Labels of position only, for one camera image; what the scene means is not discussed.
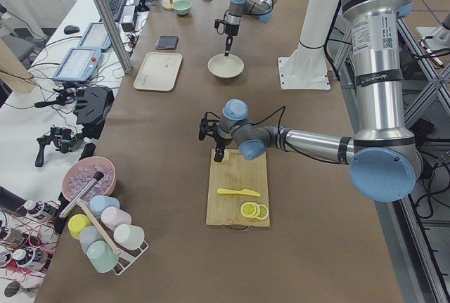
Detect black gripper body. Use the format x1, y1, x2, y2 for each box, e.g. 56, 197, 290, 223
198, 112, 232, 150
214, 19, 240, 45

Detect cream round plate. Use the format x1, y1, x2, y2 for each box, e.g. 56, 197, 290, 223
207, 53, 244, 79

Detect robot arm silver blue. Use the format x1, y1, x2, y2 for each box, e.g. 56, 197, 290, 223
214, 0, 277, 58
199, 0, 423, 202

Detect cream rectangular tray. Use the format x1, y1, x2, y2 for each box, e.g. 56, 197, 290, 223
133, 52, 183, 92

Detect wooden cutting board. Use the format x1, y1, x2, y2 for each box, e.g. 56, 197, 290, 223
206, 149, 270, 228

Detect yellow plastic knife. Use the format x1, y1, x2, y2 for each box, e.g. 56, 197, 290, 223
217, 188, 261, 198

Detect mint green bowl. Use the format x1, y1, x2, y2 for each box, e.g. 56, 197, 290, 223
172, 0, 192, 16

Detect grey folded cloth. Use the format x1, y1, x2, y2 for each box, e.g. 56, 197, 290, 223
155, 35, 179, 50

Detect lemon slices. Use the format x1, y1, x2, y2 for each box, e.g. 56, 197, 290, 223
240, 202, 269, 221

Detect metal muddler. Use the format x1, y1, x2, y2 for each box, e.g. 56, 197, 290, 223
58, 171, 104, 219

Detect black keyboard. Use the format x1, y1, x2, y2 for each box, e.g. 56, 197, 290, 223
107, 0, 127, 22

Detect white cup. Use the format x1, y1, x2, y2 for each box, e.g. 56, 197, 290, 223
113, 224, 145, 250

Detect pink cup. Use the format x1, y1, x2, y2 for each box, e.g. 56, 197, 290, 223
101, 206, 131, 231

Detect teach pendant far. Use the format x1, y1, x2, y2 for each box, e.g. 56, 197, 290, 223
78, 22, 111, 51

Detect teach pendant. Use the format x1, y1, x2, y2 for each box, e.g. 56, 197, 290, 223
52, 47, 102, 82
78, 22, 111, 51

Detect blue cup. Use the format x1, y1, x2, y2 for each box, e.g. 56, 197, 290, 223
89, 195, 120, 217

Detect pink bowl with ice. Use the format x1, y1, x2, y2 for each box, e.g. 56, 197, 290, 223
62, 156, 117, 202

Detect teach pendant near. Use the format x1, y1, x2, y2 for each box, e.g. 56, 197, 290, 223
52, 47, 102, 82

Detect white cup rack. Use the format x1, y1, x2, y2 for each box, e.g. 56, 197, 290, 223
113, 241, 150, 276

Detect grey cup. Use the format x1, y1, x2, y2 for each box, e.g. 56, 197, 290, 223
79, 226, 103, 254

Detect mint green cup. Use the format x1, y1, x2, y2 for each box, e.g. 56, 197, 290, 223
86, 240, 119, 273

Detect yellow cup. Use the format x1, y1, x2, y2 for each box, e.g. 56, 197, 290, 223
67, 214, 92, 240

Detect black mouse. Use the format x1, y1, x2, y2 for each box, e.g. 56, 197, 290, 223
63, 25, 80, 34

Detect aluminium frame post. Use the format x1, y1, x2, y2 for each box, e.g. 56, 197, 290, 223
94, 0, 132, 74

